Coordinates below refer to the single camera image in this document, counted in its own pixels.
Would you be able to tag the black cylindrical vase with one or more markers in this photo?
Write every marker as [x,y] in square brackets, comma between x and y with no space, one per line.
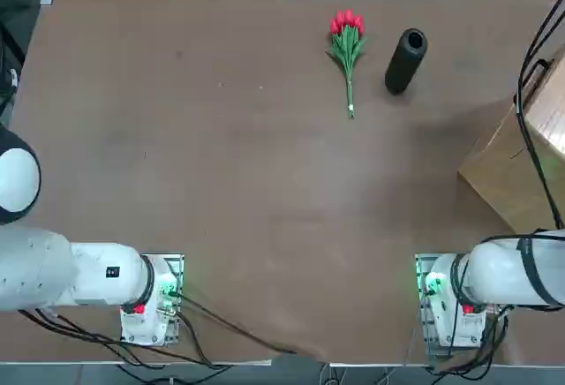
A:
[404,62]

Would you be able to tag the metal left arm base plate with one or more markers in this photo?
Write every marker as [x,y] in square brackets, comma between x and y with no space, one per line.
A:
[176,266]

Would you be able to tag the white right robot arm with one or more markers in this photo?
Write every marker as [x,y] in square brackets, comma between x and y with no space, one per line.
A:
[499,274]

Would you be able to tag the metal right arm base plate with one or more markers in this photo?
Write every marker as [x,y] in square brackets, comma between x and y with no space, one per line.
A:
[421,270]

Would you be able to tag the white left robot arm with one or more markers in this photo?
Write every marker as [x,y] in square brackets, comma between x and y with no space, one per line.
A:
[101,270]

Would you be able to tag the wooden drawer box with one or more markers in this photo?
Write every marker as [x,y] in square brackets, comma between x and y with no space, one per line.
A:
[494,168]

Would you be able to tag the red tulip bouquet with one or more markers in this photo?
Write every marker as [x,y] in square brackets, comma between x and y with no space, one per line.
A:
[348,49]

